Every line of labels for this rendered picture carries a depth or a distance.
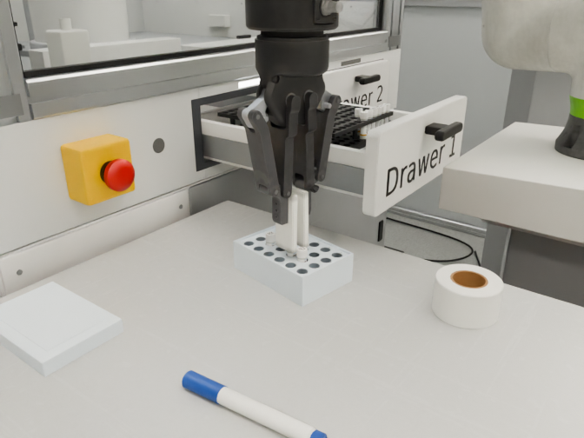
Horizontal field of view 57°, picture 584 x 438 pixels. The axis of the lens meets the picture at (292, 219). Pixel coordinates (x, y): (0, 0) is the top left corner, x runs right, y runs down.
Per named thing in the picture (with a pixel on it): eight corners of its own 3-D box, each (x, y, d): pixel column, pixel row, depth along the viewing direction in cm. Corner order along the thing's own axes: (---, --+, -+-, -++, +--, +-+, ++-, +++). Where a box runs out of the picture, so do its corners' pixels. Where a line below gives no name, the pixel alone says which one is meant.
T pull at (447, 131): (462, 131, 75) (464, 122, 75) (441, 142, 70) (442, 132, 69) (438, 127, 77) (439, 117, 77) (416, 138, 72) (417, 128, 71)
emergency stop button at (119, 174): (140, 187, 67) (136, 156, 65) (113, 196, 64) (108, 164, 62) (124, 182, 69) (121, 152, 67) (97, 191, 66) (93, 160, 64)
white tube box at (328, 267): (352, 281, 65) (354, 253, 63) (301, 307, 59) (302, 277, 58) (283, 247, 73) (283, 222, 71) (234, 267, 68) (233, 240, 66)
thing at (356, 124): (393, 115, 87) (393, 111, 86) (334, 137, 74) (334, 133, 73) (382, 113, 88) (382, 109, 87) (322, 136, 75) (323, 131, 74)
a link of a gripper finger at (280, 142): (301, 95, 54) (292, 96, 53) (295, 199, 58) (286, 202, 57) (276, 89, 57) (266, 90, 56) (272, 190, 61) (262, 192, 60)
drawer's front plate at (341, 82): (386, 107, 128) (389, 59, 123) (318, 131, 107) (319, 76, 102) (380, 106, 129) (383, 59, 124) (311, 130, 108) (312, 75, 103)
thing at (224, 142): (446, 154, 88) (450, 116, 85) (368, 201, 69) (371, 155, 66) (258, 120, 110) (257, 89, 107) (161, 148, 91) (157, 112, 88)
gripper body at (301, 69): (286, 37, 48) (286, 137, 52) (348, 32, 54) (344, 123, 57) (235, 32, 53) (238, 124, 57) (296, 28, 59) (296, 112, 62)
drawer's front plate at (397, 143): (459, 162, 88) (467, 95, 84) (374, 218, 67) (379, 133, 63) (448, 160, 89) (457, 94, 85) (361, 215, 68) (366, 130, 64)
